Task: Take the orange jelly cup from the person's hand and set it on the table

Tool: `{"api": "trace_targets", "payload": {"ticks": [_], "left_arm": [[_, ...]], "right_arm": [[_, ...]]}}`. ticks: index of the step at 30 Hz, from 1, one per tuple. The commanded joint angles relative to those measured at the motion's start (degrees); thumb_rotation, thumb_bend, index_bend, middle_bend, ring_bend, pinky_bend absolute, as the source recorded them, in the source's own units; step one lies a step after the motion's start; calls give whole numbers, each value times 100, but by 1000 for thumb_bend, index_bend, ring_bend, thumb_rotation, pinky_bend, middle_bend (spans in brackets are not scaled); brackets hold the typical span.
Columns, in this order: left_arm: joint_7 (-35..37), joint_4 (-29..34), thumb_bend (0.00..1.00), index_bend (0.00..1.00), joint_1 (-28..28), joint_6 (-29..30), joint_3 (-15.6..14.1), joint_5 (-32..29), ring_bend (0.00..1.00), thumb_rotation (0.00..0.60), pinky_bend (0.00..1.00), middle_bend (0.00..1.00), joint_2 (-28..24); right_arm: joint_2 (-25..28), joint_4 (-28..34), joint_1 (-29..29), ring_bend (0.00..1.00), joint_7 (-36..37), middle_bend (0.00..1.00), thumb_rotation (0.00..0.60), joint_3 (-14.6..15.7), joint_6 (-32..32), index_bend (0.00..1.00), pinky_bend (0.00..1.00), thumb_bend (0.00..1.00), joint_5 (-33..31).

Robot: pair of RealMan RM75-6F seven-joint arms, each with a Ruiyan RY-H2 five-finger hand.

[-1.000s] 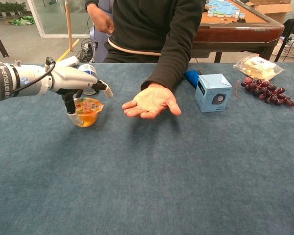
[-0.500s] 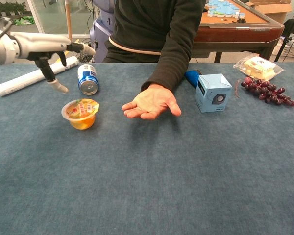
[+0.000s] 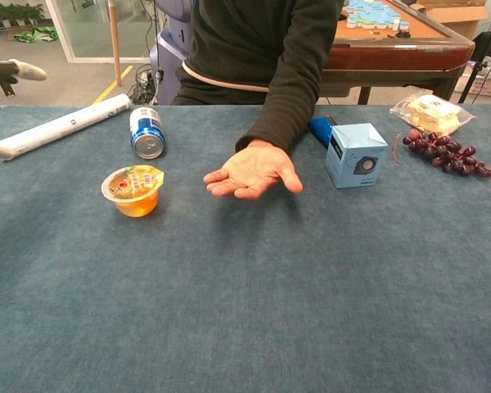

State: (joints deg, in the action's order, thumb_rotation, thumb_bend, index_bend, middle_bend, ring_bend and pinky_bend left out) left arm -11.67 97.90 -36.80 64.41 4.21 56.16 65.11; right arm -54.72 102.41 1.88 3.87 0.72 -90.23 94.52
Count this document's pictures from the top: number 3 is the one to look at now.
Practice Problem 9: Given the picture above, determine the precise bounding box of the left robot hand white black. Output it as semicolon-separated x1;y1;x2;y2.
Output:
0;56;48;162

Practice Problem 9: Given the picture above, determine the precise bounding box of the person's left hand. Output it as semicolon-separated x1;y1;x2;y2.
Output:
203;138;304;202

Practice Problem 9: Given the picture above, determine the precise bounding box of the orange jelly cup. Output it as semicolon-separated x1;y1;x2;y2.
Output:
101;164;165;219

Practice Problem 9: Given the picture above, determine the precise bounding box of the person's left forearm dark sleeve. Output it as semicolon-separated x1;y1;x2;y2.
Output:
234;40;333;156

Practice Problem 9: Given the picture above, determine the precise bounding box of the green cloth heap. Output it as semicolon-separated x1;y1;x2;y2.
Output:
13;25;61;43

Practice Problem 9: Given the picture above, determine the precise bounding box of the row of potted plants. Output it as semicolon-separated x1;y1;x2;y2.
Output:
0;2;46;29

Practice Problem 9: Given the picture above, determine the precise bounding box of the white paper roll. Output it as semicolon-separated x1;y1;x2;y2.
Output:
0;93;133;160

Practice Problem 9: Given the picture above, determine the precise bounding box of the dark blue cookie pack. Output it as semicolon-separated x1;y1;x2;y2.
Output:
308;115;339;149

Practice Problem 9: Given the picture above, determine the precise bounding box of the white framed glass partition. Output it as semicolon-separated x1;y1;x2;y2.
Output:
44;0;164;64

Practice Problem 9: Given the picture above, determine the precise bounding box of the wooden pole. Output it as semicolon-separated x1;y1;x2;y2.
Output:
107;0;123;88

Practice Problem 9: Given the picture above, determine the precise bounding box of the light blue speaker box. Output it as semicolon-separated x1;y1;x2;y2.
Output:
324;122;390;190

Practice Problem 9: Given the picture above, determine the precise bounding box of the blue white soda can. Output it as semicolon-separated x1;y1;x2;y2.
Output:
128;106;167;160

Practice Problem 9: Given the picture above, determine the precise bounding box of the blue felt table mat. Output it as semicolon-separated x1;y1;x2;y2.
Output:
0;103;491;393

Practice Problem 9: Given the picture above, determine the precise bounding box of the person's torso dark sweater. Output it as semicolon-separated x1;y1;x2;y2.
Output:
171;0;345;106

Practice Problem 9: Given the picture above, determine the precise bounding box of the brown wooden game table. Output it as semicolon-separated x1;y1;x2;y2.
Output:
318;0;476;106

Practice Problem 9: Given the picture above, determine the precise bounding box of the clear bag of biscuits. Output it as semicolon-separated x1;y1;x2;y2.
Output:
389;93;476;137

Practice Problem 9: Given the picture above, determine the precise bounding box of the dark red grape bunch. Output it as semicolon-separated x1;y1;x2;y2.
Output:
390;128;491;178

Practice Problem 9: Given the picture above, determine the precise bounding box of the blue white tile pile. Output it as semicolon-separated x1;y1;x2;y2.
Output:
345;0;411;32

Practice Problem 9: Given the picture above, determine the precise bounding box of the white plastic basket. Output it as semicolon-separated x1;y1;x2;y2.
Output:
453;61;491;100

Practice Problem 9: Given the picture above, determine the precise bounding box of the black tripod stand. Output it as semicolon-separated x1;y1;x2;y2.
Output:
457;0;491;104

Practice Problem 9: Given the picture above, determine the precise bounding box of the brown cardboard box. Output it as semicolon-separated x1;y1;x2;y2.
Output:
408;0;491;40

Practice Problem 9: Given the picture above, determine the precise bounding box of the black cable tangle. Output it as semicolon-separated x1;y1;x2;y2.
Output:
127;64;161;106

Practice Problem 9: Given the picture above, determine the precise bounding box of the pale blue rounded pedestal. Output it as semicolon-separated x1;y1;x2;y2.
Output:
148;0;194;106

